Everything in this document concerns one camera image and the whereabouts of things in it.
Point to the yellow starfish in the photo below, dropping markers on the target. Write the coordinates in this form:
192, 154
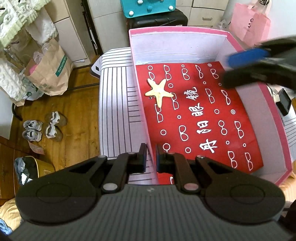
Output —
158, 91

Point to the yellow bin with bag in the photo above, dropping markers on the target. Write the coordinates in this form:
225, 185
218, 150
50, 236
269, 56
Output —
28, 168

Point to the cream knitted cardigan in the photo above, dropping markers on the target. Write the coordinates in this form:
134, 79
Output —
28, 15

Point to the teal felt handbag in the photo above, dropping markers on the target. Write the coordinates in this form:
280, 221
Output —
136, 8

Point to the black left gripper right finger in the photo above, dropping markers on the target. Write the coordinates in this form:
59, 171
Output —
177, 165

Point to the black suitcase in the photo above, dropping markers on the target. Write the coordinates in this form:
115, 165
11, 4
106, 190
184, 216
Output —
173, 18

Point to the striped white tablecloth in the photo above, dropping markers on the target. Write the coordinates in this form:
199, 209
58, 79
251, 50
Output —
121, 128

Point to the brown paper bag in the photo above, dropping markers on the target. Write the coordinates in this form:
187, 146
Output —
49, 69

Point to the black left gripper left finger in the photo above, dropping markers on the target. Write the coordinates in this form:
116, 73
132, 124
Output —
117, 171

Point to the beige wardrobe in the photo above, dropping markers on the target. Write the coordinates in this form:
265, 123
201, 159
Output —
101, 25

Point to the grey white sneaker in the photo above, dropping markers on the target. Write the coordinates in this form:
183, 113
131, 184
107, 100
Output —
33, 125
32, 135

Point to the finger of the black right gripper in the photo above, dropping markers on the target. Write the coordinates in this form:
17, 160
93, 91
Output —
280, 73
274, 50

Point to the pink paper shopping bag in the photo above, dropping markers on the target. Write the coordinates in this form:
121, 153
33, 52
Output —
250, 22

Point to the black phone device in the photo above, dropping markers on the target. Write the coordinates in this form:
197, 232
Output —
283, 102

